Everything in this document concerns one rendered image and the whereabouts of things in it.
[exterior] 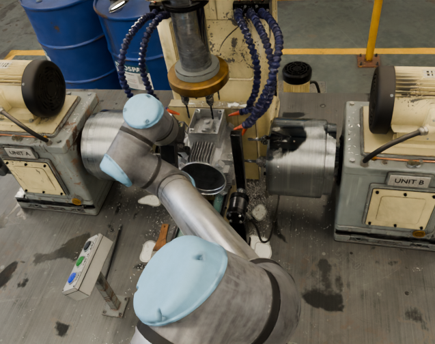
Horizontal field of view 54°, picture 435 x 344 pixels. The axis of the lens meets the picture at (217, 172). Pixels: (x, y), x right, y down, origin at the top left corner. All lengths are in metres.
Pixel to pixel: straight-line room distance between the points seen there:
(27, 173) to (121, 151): 0.65
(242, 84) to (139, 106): 0.55
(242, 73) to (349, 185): 0.53
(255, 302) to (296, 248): 0.92
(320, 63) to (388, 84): 2.55
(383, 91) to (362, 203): 0.36
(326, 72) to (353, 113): 2.23
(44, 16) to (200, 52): 2.09
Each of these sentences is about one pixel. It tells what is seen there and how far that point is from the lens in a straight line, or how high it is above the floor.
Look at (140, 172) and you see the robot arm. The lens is 1.03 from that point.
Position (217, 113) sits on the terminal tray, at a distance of 1.42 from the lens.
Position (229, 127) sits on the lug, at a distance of 1.43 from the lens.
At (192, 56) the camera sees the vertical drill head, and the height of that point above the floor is 1.41.
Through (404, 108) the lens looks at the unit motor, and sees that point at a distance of 1.18.
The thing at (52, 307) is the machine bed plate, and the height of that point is 0.80.
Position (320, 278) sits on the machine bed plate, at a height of 0.80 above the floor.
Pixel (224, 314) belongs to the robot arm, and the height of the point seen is 1.56.
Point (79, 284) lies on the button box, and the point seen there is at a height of 1.08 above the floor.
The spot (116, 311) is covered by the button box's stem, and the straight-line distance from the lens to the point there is 1.42.
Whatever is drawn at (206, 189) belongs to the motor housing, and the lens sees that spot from 1.44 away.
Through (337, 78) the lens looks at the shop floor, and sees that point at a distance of 3.51.
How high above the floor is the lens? 2.02
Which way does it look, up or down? 47 degrees down
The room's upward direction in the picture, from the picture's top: 10 degrees counter-clockwise
